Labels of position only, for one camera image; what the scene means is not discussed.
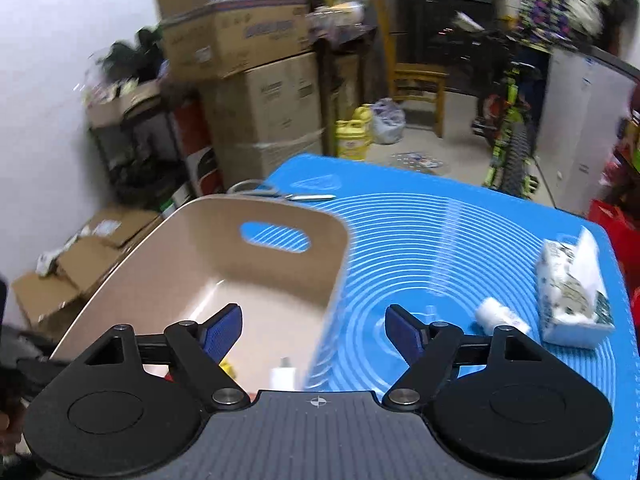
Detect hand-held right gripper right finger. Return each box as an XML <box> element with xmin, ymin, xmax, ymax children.
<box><xmin>382</xmin><ymin>304</ymin><xmax>546</xmax><ymax>411</ymax></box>

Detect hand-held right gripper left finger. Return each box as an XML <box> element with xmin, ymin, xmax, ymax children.
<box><xmin>82</xmin><ymin>303</ymin><xmax>251</xmax><ymax>411</ymax></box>

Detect beige plastic bin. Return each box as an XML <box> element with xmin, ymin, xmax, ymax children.
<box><xmin>50</xmin><ymin>195</ymin><xmax>350</xmax><ymax>394</ymax></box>

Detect small white block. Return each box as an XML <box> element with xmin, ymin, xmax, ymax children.
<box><xmin>270</xmin><ymin>357</ymin><xmax>297</xmax><ymax>391</ymax></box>

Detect small white bottle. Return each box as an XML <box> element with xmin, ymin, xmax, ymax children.
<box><xmin>474</xmin><ymin>296</ymin><xmax>532</xmax><ymax>337</ymax></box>

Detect blue silicone mat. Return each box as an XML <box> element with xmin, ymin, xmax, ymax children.
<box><xmin>262</xmin><ymin>154</ymin><xmax>640</xmax><ymax>476</ymax></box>

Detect open torn cardboard box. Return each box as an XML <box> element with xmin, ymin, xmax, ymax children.
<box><xmin>10</xmin><ymin>207</ymin><xmax>164</xmax><ymax>342</ymax></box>

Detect white foam piece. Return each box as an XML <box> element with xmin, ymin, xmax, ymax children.
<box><xmin>36</xmin><ymin>232</ymin><xmax>84</xmax><ymax>277</ymax></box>

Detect white tissue pack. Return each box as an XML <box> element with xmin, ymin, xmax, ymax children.
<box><xmin>536</xmin><ymin>226</ymin><xmax>616</xmax><ymax>350</ymax></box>

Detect printed paper sheet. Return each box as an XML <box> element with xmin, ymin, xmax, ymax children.
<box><xmin>390</xmin><ymin>151</ymin><xmax>444</xmax><ymax>171</ymax></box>

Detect plastic wrapped cardboard box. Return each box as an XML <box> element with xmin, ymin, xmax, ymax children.
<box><xmin>214</xmin><ymin>129</ymin><xmax>327</xmax><ymax>189</ymax></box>

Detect red and white appliance box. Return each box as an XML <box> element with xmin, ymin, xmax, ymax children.
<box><xmin>170</xmin><ymin>97</ymin><xmax>224</xmax><ymax>197</ymax></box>

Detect black metal rack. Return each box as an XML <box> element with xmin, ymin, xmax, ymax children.
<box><xmin>87</xmin><ymin>85</ymin><xmax>202</xmax><ymax>207</ymax></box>

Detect yellow plastic jug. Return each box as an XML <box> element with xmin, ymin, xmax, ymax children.
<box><xmin>335</xmin><ymin>105</ymin><xmax>375</xmax><ymax>162</ymax></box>

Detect clear plastic bag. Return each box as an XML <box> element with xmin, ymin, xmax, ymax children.
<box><xmin>371</xmin><ymin>97</ymin><xmax>407</xmax><ymax>146</ymax></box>

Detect green and black bicycle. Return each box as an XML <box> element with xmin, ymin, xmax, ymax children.
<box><xmin>440</xmin><ymin>10</ymin><xmax>552</xmax><ymax>199</ymax></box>

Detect red bag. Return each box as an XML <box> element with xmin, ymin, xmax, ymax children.
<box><xmin>587</xmin><ymin>199</ymin><xmax>640</xmax><ymax>282</ymax></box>

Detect plain tall cardboard box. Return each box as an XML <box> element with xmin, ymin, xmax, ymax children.
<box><xmin>200</xmin><ymin>52</ymin><xmax>325</xmax><ymax>147</ymax></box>

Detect open cardboard box on rack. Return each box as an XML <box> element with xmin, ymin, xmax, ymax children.
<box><xmin>85</xmin><ymin>80</ymin><xmax>167</xmax><ymax>129</ymax></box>

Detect wooden chair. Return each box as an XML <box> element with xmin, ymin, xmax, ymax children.
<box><xmin>375</xmin><ymin>0</ymin><xmax>451</xmax><ymax>139</ymax></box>

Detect white cabinet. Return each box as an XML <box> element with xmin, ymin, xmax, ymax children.
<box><xmin>532</xmin><ymin>45</ymin><xmax>640</xmax><ymax>217</ymax></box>

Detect blue print cardboard box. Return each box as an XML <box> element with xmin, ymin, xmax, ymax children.
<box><xmin>159</xmin><ymin>0</ymin><xmax>314</xmax><ymax>82</ymax></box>

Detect colourful patterned bag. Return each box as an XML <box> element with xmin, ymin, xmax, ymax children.
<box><xmin>517</xmin><ymin>0</ymin><xmax>602</xmax><ymax>52</ymax></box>

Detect grey handled scissors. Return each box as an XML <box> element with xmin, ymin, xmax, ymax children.
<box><xmin>227</xmin><ymin>180</ymin><xmax>337</xmax><ymax>202</ymax></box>

